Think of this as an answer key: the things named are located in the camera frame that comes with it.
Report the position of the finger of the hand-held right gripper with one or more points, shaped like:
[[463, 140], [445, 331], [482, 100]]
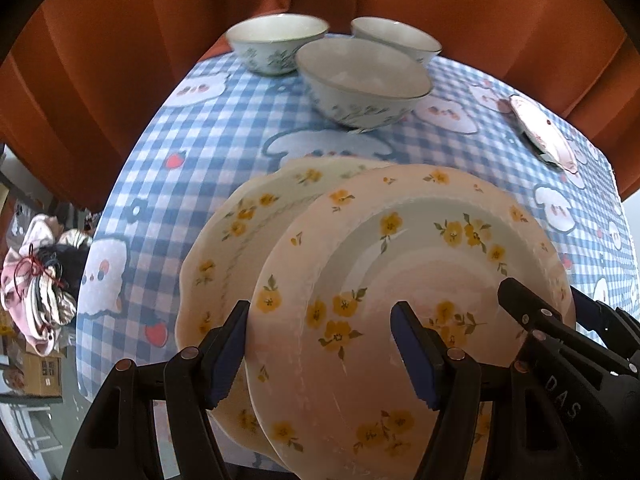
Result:
[[540, 325], [587, 307]]

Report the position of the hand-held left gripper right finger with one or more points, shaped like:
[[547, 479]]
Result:
[[415, 360]]

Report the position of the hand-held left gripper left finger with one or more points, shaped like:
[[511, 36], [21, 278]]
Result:
[[227, 355]]

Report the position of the yellow flower ceramic plate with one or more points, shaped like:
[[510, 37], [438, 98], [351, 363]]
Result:
[[220, 260], [350, 260]]

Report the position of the pink patterned ceramic plate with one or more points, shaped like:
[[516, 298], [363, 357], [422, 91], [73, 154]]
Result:
[[545, 132]]

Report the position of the white floral ceramic bowl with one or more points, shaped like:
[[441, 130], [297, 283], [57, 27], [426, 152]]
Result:
[[265, 52], [360, 95], [395, 35]]

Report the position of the cardboard box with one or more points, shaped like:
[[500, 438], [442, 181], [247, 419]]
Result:
[[45, 372]]

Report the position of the dark clothing pile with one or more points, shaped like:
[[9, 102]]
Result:
[[65, 260]]

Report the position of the blue checked bear tablecloth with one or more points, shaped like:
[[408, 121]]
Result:
[[200, 160]]

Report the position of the pink cloth bundle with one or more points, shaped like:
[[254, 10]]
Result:
[[27, 285]]

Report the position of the orange curtain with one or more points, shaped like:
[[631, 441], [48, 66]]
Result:
[[100, 85]]

